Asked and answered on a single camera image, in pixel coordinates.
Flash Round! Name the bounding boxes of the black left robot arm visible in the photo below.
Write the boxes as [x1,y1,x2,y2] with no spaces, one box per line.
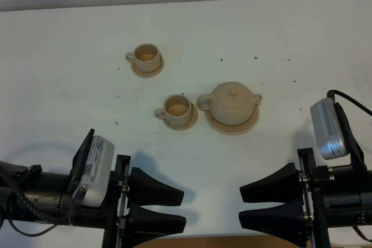
[1,155,186,247]

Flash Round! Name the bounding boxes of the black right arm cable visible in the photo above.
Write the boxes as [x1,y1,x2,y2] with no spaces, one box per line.
[326,89,372,117]

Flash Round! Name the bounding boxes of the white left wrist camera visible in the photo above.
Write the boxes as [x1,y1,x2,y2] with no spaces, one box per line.
[72,135,115,207]

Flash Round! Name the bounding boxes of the black left braided cable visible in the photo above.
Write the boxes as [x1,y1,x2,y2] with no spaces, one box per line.
[0,165,88,237]

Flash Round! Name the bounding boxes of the beige cup saucer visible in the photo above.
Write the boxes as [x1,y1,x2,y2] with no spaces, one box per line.
[163,103,198,131]
[131,58,164,78]

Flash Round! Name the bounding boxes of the far beige cup saucer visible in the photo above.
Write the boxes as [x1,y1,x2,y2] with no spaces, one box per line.
[131,58,164,78]

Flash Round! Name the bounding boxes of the far beige teacup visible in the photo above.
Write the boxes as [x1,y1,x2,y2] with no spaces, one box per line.
[126,44,161,73]

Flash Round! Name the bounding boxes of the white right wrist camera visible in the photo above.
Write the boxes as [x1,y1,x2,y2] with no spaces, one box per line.
[310,97,349,160]

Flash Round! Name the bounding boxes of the beige teacup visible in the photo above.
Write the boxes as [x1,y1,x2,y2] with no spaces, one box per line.
[126,44,161,73]
[154,95,192,127]

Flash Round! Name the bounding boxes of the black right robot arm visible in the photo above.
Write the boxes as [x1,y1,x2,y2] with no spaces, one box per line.
[238,148,371,247]

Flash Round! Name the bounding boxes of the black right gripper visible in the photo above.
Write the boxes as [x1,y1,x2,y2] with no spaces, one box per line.
[238,148,331,247]

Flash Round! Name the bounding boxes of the beige ceramic teapot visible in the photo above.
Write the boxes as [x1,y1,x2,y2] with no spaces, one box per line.
[196,81,262,126]

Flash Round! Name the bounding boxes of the near beige teacup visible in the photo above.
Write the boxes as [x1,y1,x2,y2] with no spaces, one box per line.
[154,95,192,127]

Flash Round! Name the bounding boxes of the near beige cup saucer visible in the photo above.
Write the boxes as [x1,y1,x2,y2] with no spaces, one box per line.
[163,103,198,131]

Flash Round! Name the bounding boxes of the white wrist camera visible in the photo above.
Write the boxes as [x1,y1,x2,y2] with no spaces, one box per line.
[310,97,349,160]
[72,135,115,207]

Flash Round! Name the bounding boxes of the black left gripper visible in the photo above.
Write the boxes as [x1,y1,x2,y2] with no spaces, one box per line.
[102,155,186,247]

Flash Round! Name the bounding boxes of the large beige teapot saucer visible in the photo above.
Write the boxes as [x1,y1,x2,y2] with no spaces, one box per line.
[205,106,259,135]

